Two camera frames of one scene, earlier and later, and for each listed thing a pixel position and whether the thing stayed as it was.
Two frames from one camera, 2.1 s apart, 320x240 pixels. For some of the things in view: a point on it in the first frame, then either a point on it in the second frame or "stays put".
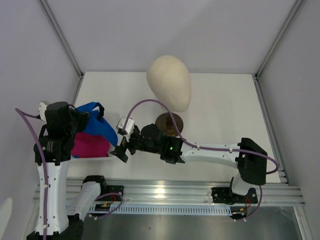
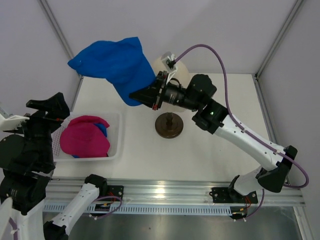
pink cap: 86,145 stays put
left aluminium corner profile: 58,29 stays put
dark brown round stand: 166,125 stays put
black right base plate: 226,195 stays put
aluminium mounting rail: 185,191 stays put
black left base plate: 107,189 stays put
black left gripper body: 78,123 -> 40,128
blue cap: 97,124 -> 123,63
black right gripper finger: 120,150 -> 147,96
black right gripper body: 136,143 -> 172,93
